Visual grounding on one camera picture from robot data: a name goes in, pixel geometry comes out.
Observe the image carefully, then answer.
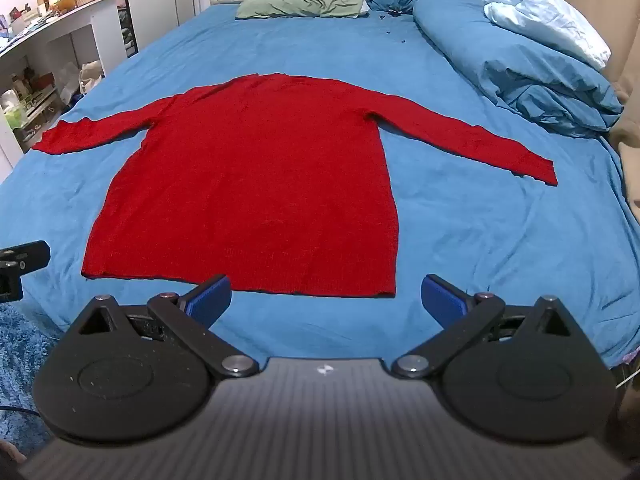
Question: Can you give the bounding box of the blue bed sheet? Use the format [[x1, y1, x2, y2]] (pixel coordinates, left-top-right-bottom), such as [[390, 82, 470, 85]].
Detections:
[[0, 2, 640, 367]]

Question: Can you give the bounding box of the red knit sweater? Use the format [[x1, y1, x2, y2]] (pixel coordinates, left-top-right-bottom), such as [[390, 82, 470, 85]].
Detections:
[[32, 72, 558, 298]]

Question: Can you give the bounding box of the blue duvet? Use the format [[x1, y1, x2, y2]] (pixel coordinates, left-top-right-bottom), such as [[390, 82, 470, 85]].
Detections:
[[412, 0, 625, 138]]

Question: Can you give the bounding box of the cream bag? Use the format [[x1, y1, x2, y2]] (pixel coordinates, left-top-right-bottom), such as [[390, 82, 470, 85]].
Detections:
[[79, 60, 105, 95]]

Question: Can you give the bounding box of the beige curtain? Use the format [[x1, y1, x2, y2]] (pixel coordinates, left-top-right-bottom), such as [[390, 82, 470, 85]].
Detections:
[[510, 0, 640, 92]]

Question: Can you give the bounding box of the green pillow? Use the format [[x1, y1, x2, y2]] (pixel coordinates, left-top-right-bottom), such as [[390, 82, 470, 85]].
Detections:
[[235, 0, 368, 20]]

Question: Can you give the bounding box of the black shelf unit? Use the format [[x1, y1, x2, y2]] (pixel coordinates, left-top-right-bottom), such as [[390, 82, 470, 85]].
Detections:
[[107, 0, 139, 57]]

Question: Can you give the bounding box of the light blue blanket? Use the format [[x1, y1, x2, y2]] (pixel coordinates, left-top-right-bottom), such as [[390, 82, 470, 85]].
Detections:
[[482, 0, 612, 71]]

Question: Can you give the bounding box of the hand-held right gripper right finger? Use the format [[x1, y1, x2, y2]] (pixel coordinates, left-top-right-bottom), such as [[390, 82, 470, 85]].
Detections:
[[391, 274, 586, 380]]

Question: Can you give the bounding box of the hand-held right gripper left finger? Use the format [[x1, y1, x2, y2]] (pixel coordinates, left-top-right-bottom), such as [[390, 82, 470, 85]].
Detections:
[[67, 274, 260, 379]]

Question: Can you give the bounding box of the white desk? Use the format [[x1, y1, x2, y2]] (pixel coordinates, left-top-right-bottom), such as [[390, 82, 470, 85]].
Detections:
[[0, 0, 126, 171]]

